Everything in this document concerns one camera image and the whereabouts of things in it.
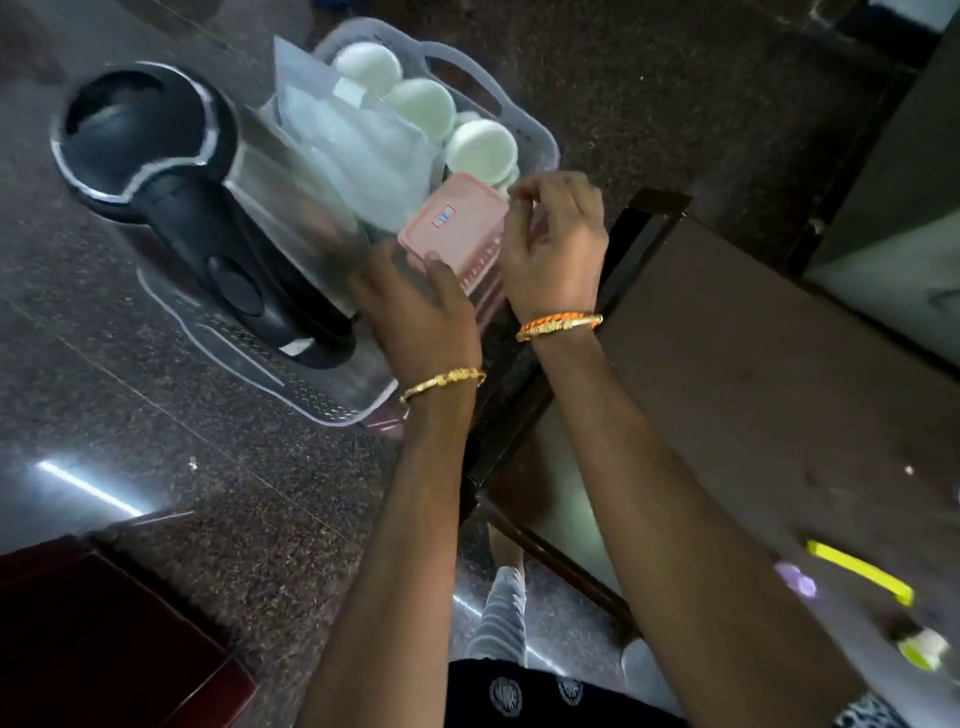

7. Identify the steel electric kettle black handle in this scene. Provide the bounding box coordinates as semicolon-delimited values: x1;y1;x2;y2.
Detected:
48;61;370;371

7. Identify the white perforated plastic tray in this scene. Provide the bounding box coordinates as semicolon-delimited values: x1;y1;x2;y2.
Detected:
133;16;563;430

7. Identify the person's left forearm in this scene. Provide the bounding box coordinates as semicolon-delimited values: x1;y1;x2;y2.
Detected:
296;378;481;728

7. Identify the grey striped legging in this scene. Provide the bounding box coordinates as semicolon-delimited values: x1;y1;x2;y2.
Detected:
463;564;529;670

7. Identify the yellow strip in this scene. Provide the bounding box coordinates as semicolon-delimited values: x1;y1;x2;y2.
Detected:
805;539;917;608

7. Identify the person's right hand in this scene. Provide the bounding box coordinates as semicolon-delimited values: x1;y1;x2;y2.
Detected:
497;170;610;325

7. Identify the navy patterned dress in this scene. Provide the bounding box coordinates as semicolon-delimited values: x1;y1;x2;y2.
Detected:
442;657;910;728

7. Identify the brown wooden table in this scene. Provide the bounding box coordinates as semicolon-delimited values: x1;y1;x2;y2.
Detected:
455;187;960;728

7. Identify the gold bangle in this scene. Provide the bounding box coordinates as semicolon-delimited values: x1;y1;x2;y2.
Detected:
396;366;489;408

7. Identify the person's right forearm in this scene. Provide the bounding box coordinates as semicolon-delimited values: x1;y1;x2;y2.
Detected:
528;326;864;728

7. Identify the person's left hand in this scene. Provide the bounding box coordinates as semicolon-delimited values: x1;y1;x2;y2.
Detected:
347;241;484;393

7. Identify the dark chair with pale seat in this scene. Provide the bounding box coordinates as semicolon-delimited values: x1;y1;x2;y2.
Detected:
813;0;960;70

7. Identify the orange thread bracelet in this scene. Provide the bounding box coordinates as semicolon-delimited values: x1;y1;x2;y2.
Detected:
514;311;605;344

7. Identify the green fabric sofa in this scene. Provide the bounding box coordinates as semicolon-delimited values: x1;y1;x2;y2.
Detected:
803;11;960;370

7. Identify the clear zip bag blue seal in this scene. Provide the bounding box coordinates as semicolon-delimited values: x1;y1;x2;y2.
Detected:
258;35;445;235

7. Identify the white cup with scalloped base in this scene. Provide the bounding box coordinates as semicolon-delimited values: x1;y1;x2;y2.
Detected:
443;117;521;190
331;40;405;98

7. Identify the maroon furniture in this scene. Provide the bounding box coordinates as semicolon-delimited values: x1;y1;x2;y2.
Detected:
0;534;261;728

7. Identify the small pink box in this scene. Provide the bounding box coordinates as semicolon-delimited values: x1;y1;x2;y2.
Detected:
396;171;513;299

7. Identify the white mug with red label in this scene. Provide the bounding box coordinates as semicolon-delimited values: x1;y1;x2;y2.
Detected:
383;76;458;145

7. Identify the small white bottle cap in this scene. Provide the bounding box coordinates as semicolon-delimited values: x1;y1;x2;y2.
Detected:
894;625;952;673

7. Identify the small purple cap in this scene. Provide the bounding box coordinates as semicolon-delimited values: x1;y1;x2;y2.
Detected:
773;560;819;601

